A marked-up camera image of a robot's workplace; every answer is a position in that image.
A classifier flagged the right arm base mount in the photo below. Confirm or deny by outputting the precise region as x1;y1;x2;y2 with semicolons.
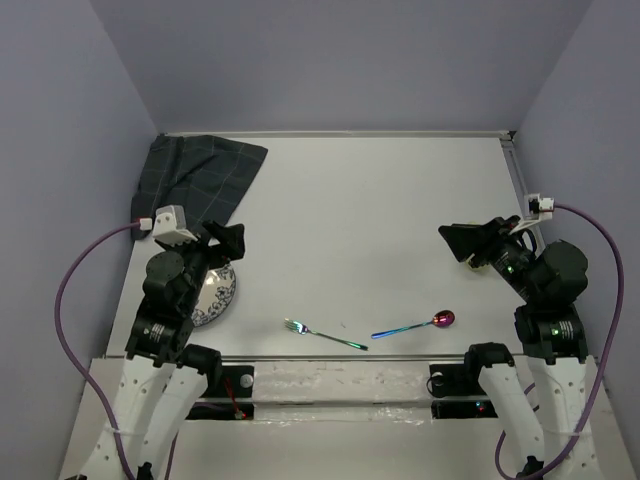
426;363;498;420

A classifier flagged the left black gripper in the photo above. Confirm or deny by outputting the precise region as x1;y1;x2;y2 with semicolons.
162;218;245;310

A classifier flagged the iridescent spoon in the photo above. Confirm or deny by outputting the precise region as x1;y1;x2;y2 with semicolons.
370;310;456;340

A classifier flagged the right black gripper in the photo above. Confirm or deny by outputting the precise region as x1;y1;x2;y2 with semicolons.
436;213;542;301

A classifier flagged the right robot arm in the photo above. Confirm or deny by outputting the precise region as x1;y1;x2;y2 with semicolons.
438;216;604;479

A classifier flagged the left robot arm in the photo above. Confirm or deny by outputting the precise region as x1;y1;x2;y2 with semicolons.
77;214;246;479

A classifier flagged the blue floral plate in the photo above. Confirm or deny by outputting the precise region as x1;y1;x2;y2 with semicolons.
192;264;237;328

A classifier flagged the aluminium table edge rail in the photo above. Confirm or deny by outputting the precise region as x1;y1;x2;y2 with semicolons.
167;130;511;140

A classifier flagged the cream yellow mug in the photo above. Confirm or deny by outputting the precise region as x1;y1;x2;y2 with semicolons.
466;260;491;275

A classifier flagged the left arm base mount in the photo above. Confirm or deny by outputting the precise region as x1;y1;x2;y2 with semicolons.
187;364;255;421

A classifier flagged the iridescent fork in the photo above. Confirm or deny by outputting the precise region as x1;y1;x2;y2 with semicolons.
284;318;369;351

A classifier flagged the dark plaid cloth napkin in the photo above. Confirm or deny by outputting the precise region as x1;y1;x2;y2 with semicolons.
130;134;268;233

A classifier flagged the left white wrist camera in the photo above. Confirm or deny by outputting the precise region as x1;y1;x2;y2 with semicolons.
152;205;198;246

